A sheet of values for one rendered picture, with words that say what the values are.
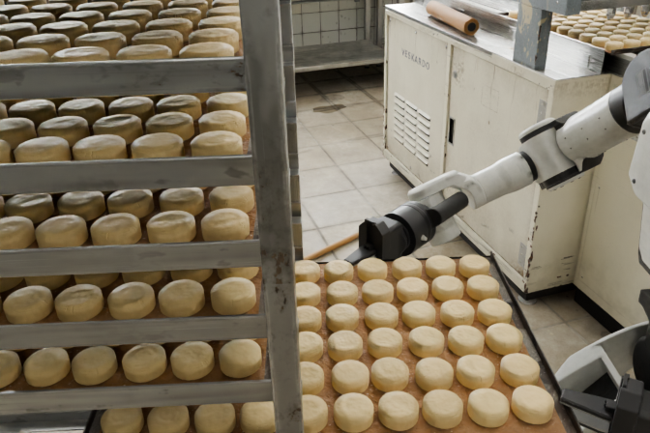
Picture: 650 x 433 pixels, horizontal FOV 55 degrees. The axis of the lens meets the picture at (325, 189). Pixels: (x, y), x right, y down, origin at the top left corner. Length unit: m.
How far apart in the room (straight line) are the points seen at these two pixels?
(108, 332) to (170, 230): 0.13
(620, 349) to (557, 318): 1.15
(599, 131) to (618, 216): 0.92
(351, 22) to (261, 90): 4.58
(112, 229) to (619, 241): 1.71
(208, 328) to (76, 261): 0.15
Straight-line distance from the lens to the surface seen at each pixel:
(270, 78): 0.51
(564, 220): 2.19
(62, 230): 0.70
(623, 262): 2.14
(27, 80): 0.59
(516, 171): 1.28
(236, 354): 0.76
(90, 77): 0.57
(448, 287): 1.02
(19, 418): 1.47
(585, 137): 1.23
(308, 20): 4.96
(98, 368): 0.79
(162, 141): 0.63
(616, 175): 2.08
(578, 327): 2.31
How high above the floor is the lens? 1.38
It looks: 27 degrees down
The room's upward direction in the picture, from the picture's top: 2 degrees counter-clockwise
